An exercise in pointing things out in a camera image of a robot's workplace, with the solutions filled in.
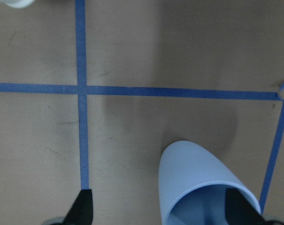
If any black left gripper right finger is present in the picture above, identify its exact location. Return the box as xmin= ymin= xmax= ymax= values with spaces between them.
xmin=225 ymin=188 xmax=266 ymax=225

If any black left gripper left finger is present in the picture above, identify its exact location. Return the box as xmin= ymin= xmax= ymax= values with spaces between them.
xmin=63 ymin=189 xmax=93 ymax=225

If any light blue plastic cup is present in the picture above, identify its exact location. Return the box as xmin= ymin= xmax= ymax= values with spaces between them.
xmin=158 ymin=141 xmax=261 ymax=225

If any white cup on rack front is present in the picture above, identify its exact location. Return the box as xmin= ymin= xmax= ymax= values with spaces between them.
xmin=4 ymin=0 xmax=35 ymax=9

